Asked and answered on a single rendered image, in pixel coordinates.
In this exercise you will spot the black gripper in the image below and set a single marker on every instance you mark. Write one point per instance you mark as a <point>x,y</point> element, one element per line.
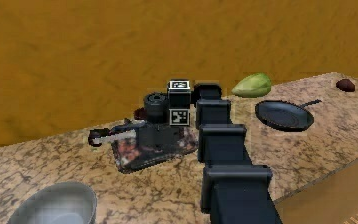
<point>156,106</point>

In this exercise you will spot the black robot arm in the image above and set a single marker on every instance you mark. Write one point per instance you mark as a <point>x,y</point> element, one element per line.
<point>233,186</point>

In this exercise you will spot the dark red round food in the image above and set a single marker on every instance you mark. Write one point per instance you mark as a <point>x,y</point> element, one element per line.
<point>345,85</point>
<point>139,114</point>

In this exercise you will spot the grey metal bowl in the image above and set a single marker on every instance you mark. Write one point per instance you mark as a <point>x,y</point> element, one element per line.
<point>53,206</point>

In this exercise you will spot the green lettuce head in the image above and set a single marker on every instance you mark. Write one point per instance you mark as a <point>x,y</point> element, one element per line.
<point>252,86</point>

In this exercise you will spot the black frying pan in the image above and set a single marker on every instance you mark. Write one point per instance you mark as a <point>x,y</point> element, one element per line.
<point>283,116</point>

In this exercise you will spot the brown marble-top counter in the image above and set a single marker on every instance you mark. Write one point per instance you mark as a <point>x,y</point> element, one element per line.
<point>323,200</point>

